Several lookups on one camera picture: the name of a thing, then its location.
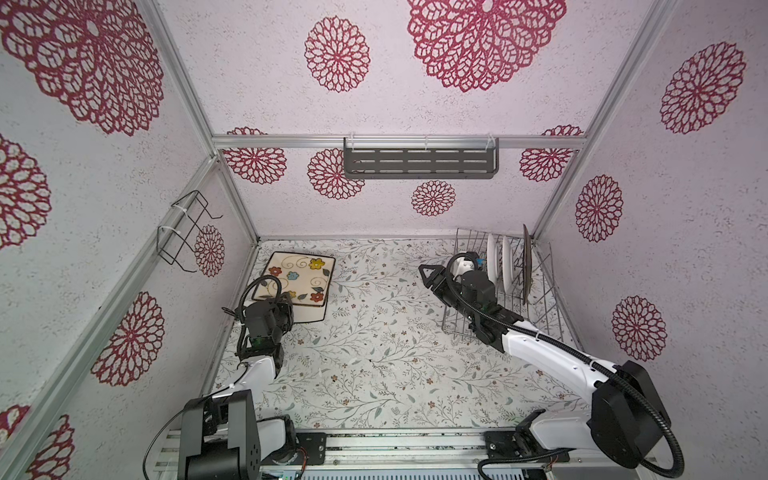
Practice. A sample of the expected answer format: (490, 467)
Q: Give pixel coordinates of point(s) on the black square plate yellow rim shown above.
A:
(527, 266)

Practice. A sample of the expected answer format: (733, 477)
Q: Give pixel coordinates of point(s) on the aluminium mounting rail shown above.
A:
(442, 453)

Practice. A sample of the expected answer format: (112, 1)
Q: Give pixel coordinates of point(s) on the black square floral plate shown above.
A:
(304, 277)

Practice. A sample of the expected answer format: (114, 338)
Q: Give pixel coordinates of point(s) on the white round plate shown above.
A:
(491, 259)

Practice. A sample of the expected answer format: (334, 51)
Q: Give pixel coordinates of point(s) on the grey wall shelf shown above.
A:
(424, 163)

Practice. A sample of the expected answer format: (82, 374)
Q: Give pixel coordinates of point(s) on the black wire wall basket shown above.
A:
(193, 243)

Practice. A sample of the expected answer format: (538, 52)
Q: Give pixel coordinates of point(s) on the white square plate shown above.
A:
(303, 314)

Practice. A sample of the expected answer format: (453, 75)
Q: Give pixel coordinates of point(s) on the wire dish rack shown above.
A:
(543, 310)

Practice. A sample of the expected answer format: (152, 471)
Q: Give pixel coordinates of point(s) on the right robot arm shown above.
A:
(626, 421)

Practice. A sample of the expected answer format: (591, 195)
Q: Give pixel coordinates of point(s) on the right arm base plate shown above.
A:
(512, 446)

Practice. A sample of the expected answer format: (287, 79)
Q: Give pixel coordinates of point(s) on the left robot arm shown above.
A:
(221, 435)

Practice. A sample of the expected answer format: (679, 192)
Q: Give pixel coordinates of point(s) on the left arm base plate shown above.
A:
(303, 448)

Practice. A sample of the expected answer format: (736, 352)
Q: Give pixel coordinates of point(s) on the round plate red rim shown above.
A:
(508, 265)

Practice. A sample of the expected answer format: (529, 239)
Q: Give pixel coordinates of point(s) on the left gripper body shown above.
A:
(282, 313)

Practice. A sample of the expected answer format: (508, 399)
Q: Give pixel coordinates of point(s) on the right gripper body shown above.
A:
(452, 293)

